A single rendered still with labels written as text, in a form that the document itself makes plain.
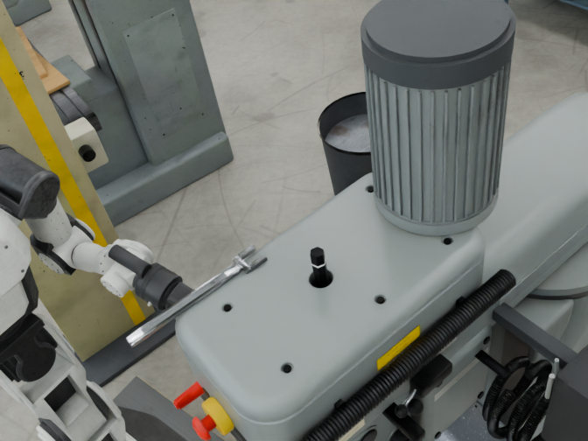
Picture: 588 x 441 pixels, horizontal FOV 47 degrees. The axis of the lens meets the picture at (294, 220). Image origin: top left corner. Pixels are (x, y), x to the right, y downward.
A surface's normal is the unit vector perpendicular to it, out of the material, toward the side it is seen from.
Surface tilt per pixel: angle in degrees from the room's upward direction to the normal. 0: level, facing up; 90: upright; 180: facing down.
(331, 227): 0
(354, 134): 0
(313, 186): 0
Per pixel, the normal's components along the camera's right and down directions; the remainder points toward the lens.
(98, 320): 0.62, 0.50
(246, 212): -0.15, -0.69
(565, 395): -0.76, 0.54
